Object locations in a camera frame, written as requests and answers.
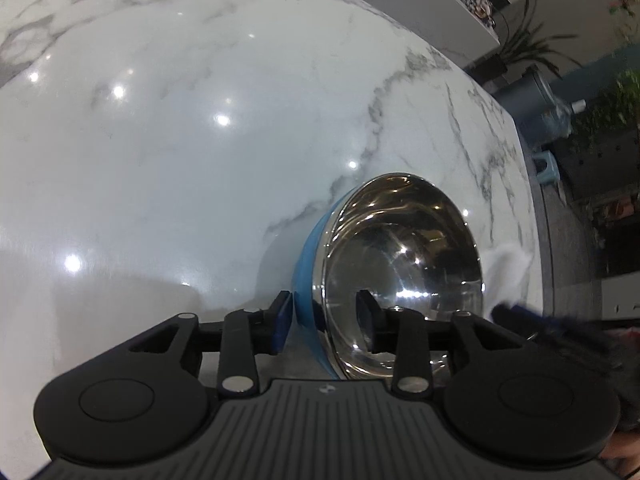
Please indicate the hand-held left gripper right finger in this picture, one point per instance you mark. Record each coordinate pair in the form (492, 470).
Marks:
(366, 317)

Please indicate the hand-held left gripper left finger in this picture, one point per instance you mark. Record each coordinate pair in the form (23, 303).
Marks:
(283, 317)

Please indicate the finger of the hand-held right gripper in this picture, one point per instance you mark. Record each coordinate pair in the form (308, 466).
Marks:
(540, 325)

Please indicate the white cloth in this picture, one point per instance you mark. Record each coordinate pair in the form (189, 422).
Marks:
(507, 265)

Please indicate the steel bowl with blue outside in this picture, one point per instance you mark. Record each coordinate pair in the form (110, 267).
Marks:
(400, 240)

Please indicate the dark planter box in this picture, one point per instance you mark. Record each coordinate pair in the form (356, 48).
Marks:
(610, 195)

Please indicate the green stool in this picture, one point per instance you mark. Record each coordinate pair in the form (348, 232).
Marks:
(546, 167)

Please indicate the blue water jug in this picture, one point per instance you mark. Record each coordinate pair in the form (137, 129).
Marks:
(562, 122)

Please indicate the grey trash bin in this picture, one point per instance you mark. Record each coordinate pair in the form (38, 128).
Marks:
(525, 105)

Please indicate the potted plant in black pot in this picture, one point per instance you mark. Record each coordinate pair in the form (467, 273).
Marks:
(525, 40)

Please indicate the black and white plush toy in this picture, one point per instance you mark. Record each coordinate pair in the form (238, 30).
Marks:
(477, 5)

